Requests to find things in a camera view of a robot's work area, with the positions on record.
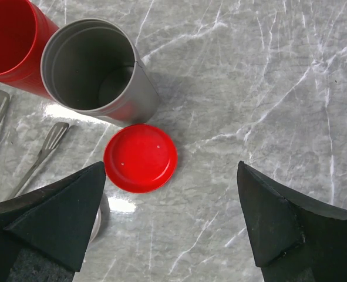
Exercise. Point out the steel serving tongs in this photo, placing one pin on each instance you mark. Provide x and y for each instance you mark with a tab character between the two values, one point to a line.
55	135

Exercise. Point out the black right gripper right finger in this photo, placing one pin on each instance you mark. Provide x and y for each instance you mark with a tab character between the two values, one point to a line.
293	237

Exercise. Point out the red cylindrical canister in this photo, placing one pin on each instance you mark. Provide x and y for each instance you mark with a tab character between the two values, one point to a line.
24	33

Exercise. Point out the red round lid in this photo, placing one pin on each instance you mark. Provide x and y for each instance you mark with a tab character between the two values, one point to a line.
140	158

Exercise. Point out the grey cylindrical canister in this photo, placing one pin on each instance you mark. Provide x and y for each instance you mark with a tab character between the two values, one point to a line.
92	67

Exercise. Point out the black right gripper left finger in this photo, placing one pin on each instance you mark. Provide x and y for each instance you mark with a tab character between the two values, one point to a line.
44	234

